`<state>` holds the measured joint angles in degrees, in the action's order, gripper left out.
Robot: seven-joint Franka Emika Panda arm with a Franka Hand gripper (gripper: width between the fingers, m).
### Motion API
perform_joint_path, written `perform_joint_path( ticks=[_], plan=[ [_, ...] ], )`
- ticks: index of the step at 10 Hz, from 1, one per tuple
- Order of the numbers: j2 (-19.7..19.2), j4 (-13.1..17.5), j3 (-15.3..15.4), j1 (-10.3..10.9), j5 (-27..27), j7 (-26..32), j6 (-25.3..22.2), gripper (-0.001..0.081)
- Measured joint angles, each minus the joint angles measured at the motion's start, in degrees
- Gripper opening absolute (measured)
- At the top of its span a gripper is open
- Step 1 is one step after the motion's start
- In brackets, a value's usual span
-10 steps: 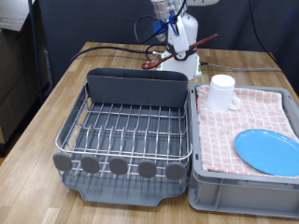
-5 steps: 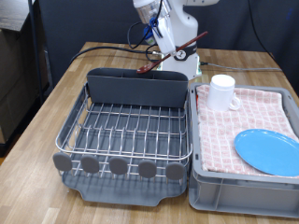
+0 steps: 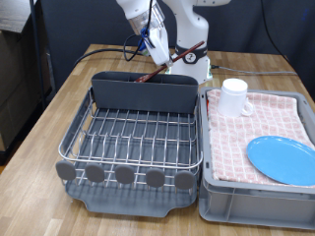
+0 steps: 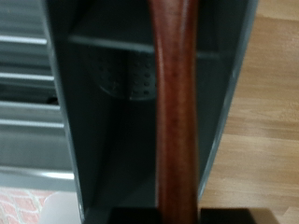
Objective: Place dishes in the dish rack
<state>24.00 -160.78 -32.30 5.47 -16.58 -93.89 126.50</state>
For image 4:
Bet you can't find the pink checked towel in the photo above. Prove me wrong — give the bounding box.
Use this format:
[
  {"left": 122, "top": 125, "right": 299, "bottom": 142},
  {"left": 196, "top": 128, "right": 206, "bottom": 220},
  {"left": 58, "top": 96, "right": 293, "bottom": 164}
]
[{"left": 0, "top": 186, "right": 54, "bottom": 224}]

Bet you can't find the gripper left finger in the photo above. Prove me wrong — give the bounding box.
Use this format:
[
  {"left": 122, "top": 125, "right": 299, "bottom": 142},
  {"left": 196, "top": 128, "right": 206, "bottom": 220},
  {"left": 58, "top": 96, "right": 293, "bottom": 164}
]
[{"left": 110, "top": 206, "right": 161, "bottom": 224}]

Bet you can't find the dark grey cutlery holder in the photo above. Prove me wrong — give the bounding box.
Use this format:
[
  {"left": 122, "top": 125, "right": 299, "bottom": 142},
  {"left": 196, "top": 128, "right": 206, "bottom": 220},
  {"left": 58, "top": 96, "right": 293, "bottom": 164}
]
[{"left": 40, "top": 0, "right": 260, "bottom": 224}]

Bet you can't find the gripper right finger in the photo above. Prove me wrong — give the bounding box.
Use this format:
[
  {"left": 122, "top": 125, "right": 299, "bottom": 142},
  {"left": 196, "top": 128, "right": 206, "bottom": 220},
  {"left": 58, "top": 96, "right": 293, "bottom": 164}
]
[{"left": 199, "top": 207, "right": 281, "bottom": 224}]

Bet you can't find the brown wooden spoon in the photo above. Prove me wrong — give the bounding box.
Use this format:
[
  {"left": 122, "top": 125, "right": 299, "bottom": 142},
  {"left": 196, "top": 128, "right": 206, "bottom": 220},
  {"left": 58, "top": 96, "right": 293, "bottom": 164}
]
[{"left": 149, "top": 0, "right": 200, "bottom": 224}]

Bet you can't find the grey steel wire dish rack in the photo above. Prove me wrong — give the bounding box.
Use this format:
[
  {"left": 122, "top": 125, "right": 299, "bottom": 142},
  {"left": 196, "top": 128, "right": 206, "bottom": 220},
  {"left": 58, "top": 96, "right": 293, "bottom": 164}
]
[{"left": 0, "top": 0, "right": 76, "bottom": 175}]

